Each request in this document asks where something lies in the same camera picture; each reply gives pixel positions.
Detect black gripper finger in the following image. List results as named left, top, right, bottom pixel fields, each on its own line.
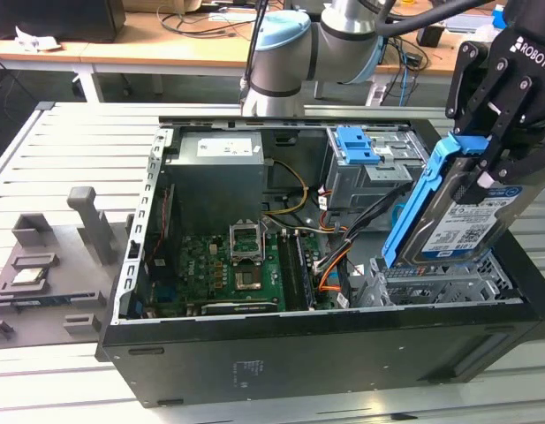
left=456, top=57, right=545, bottom=205
left=444, top=40, right=489, bottom=134

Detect hard disk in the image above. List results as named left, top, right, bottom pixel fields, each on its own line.
left=381, top=132, right=525, bottom=270

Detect metal disk bay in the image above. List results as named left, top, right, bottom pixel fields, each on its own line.
left=355, top=255, right=525, bottom=308

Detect grey metal drive cage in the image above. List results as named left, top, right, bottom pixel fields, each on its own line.
left=322, top=125, right=432, bottom=222

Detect green RAM stick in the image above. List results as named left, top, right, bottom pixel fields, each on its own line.
left=294, top=233, right=318, bottom=310

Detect black RAM slot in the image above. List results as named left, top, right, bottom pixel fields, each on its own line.
left=276, top=232, right=299, bottom=310

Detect metal socket cover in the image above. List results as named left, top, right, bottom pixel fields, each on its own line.
left=227, top=218, right=268, bottom=265

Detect grey power supply unit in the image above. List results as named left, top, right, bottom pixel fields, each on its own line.
left=163, top=131, right=269, bottom=222

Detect CPU socket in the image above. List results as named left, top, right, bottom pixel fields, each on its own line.
left=234, top=262, right=267, bottom=292

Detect wooden desk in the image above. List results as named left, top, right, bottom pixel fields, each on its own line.
left=0, top=0, right=511, bottom=105

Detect black PC case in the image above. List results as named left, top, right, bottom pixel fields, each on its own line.
left=94, top=115, right=545, bottom=410

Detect black graphics card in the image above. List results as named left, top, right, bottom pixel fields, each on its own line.
left=200, top=301, right=280, bottom=315

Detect green motherboard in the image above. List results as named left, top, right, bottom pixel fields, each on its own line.
left=148, top=229, right=339, bottom=317

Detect large black box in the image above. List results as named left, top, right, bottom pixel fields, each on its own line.
left=0, top=0, right=126, bottom=43

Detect white crumpled paper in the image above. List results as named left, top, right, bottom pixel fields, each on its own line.
left=14, top=26, right=61, bottom=52

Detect silver CPU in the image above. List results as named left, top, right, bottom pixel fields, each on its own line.
left=11, top=267, right=50, bottom=286

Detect grey parts rack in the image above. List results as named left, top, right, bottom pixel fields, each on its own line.
left=0, top=185, right=136, bottom=350

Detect black corrugated hose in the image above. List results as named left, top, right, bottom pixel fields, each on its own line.
left=373, top=0, right=511, bottom=37

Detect blue wire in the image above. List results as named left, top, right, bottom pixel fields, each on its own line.
left=390, top=203, right=408, bottom=242

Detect blue plastic drive bracket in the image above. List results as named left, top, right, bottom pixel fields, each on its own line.
left=336, top=126, right=382, bottom=165

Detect black wire bundle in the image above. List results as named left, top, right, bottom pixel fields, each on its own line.
left=342, top=180, right=417, bottom=242

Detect yellow power supply wires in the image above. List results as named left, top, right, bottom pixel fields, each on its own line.
left=262, top=159, right=311, bottom=217

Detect multicolour wire bundle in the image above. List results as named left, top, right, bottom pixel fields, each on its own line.
left=311, top=224, right=357, bottom=295

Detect thin black cable with connector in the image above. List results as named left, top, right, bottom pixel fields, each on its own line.
left=240, top=0, right=271, bottom=92

